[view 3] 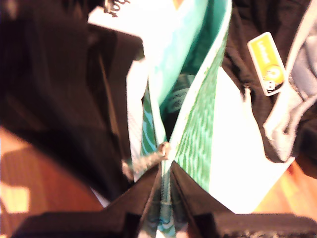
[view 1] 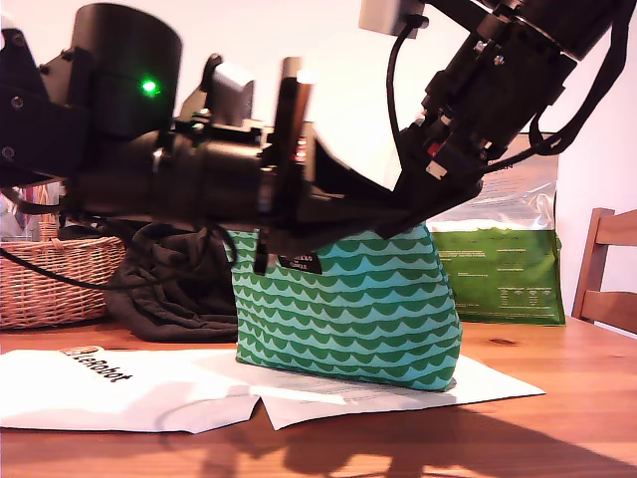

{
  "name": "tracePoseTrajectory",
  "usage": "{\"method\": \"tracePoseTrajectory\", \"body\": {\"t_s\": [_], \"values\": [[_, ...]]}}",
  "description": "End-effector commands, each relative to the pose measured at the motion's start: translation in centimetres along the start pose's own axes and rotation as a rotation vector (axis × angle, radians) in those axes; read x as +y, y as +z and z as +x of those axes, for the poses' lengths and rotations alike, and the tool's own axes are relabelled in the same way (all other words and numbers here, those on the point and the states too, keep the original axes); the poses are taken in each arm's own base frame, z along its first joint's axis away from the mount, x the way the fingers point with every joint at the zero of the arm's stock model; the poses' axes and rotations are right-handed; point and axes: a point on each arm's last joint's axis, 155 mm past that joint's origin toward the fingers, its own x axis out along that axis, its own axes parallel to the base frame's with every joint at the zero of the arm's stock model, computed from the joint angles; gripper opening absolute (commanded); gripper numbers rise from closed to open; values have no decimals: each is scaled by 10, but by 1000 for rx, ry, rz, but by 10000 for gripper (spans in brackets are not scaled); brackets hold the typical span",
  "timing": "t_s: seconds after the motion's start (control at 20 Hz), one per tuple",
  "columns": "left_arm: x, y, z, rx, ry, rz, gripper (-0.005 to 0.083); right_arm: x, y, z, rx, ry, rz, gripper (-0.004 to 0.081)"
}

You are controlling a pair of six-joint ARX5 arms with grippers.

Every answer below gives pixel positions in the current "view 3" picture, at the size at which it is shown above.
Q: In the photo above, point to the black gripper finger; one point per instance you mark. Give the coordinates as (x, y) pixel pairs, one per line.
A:
(190, 198)
(143, 198)

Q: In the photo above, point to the green wave-patterned zipper pouch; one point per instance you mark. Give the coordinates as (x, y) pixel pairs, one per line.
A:
(198, 124)

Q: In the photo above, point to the printed white paper sheet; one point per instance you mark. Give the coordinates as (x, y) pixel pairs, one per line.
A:
(235, 148)

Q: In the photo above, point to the black hoodie with grey lining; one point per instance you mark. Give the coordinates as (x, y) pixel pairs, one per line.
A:
(235, 62)

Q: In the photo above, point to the small rectangular LeRobot sticker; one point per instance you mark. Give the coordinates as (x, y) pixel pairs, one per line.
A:
(265, 57)

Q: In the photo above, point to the white LeRobot text sticker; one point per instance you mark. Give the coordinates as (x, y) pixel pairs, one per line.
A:
(112, 10)

